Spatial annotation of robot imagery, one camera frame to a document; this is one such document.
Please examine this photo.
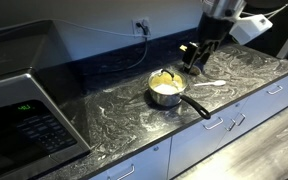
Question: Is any silver cabinet handle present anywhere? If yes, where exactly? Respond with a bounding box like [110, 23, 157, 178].
[226, 119, 237, 132]
[234, 113, 247, 127]
[203, 116, 224, 131]
[116, 163, 136, 180]
[266, 85, 284, 96]

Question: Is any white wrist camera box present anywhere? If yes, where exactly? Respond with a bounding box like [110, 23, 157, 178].
[229, 14, 274, 46]

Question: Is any thin white wall cable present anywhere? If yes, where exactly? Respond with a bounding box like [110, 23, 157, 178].
[52, 19, 147, 38]

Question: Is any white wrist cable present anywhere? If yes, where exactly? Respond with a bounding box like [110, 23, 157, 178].
[240, 1, 288, 18]

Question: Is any white kitchen cabinet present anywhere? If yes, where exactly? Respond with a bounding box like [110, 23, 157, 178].
[88, 68, 288, 180]

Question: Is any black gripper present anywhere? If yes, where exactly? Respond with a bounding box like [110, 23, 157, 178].
[182, 16, 235, 73]

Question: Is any white wall outlet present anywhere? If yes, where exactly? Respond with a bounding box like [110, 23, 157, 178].
[131, 17, 152, 37]

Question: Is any black and silver microwave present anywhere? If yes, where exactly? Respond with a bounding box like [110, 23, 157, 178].
[0, 19, 92, 180]

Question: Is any grey cable with black plug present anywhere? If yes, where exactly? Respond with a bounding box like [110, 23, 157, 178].
[97, 21, 151, 73]

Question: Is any steel pot with black handle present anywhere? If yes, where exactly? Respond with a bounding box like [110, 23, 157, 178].
[147, 68, 212, 120]

